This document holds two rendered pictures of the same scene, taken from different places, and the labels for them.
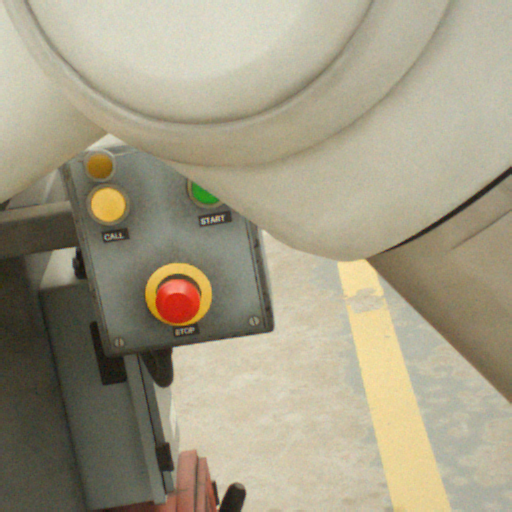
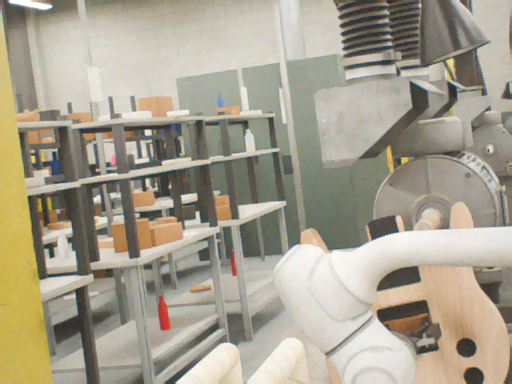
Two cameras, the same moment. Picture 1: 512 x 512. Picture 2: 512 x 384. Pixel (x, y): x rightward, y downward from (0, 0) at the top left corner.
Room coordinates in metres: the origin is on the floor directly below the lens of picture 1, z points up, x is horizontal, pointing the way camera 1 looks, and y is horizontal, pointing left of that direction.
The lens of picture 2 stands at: (-0.83, 0.27, 1.45)
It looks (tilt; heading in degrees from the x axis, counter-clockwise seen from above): 3 degrees down; 10
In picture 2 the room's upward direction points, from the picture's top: 7 degrees counter-clockwise
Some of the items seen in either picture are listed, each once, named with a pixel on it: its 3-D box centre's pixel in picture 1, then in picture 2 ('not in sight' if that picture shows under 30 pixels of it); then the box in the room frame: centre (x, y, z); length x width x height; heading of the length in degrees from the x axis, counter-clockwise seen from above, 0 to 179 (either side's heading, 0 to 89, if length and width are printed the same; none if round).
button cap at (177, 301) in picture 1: (178, 297); not in sight; (1.13, 0.00, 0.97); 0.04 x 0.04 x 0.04; 84
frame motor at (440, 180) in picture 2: not in sight; (445, 208); (1.37, 0.24, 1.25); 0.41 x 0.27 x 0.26; 174
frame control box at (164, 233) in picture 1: (154, 239); not in sight; (1.26, 0.02, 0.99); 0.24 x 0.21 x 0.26; 174
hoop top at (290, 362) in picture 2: not in sight; (277, 369); (0.23, 0.46, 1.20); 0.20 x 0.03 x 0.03; 176
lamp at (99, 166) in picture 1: (99, 166); not in sight; (1.14, 0.05, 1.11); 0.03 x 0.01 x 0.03; 84
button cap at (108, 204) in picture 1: (108, 203); not in sight; (1.15, 0.05, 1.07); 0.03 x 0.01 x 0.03; 84
